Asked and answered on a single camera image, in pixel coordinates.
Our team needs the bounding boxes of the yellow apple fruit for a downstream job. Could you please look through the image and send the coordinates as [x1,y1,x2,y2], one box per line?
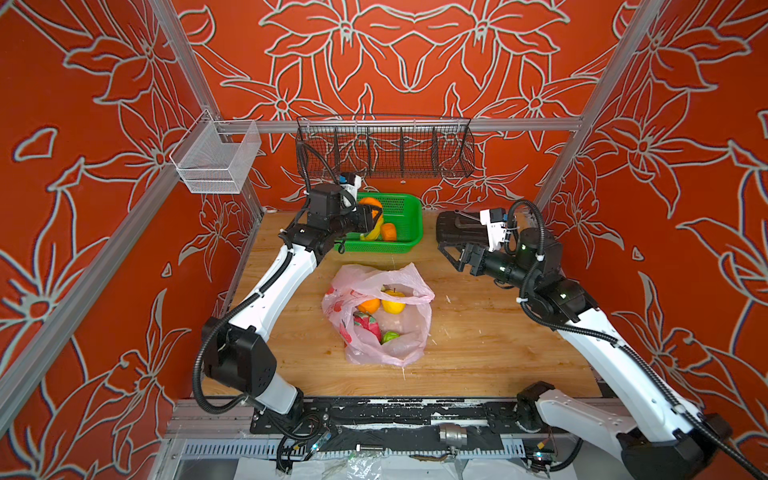
[381,289,406,315]

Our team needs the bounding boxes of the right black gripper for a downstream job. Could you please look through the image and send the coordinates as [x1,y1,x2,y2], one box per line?
[440,239,544,293]

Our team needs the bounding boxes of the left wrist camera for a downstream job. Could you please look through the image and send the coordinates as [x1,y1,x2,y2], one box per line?
[308,172,362,217]

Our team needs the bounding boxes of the green plastic basket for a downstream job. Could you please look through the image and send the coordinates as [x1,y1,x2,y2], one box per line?
[343,192,424,254]

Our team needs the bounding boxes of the black wire wall basket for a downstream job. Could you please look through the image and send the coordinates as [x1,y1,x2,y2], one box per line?
[295,113,476,180]

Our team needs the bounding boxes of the orange fruit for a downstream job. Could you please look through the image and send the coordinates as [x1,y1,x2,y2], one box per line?
[357,197,383,222]
[381,223,398,242]
[357,298,381,315]

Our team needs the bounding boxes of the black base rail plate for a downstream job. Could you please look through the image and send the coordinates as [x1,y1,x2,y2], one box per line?
[248,395,571,436]

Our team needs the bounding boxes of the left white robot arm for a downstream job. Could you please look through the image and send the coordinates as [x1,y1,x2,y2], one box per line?
[192,172,383,425]

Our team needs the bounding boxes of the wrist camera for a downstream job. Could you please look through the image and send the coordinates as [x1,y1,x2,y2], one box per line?
[479,208,508,252]
[308,172,362,217]

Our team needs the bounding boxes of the red dragon fruit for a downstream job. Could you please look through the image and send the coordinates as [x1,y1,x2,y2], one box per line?
[353,311,383,344]

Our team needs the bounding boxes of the clear plastic wall bin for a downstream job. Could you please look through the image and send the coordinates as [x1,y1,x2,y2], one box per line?
[170,111,262,194]

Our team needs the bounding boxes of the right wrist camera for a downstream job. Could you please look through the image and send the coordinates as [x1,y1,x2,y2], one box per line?
[479,208,508,252]

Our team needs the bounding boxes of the black plastic tool case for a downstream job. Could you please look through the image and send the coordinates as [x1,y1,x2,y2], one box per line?
[435,211,489,250]

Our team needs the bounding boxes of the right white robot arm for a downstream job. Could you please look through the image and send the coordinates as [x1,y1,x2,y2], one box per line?
[436,199,766,479]

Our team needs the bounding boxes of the yellow banana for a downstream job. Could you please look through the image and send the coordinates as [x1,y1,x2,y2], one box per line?
[360,217,384,241]

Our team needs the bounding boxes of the green fruit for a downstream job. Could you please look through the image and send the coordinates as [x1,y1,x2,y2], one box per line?
[382,331,400,344]

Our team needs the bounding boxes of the pink plastic bag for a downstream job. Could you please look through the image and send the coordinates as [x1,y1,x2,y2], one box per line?
[322,263,435,368]

